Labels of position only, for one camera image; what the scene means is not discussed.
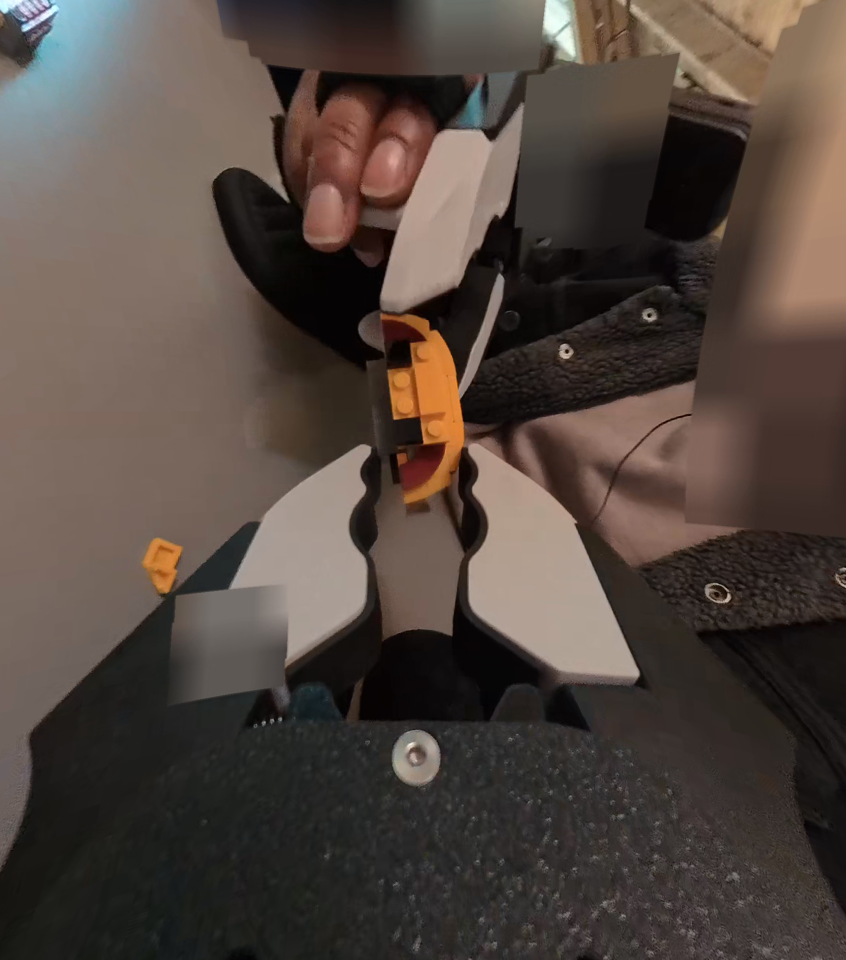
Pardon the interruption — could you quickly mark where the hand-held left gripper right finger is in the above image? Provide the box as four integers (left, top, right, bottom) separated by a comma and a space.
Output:
455, 442, 642, 710

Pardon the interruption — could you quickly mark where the person's right hand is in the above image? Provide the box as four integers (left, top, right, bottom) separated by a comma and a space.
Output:
284, 69, 486, 270

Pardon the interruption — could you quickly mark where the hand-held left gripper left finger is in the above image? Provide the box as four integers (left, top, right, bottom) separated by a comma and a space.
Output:
230, 442, 383, 712

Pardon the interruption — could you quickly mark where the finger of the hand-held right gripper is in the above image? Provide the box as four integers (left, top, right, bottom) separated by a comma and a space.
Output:
438, 266, 508, 387
357, 105, 527, 351

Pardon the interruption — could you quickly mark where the black lego car chassis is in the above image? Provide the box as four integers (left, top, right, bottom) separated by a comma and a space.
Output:
0, 0, 60, 69

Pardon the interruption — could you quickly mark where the small orange lego piece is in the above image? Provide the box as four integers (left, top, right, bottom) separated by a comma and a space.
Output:
141, 537, 184, 595

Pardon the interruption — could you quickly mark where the orange lego wheel arch assembly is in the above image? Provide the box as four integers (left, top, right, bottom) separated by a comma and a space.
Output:
366, 313, 465, 505

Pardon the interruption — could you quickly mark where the thin black cable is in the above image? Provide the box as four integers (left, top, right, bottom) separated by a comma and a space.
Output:
591, 414, 696, 526

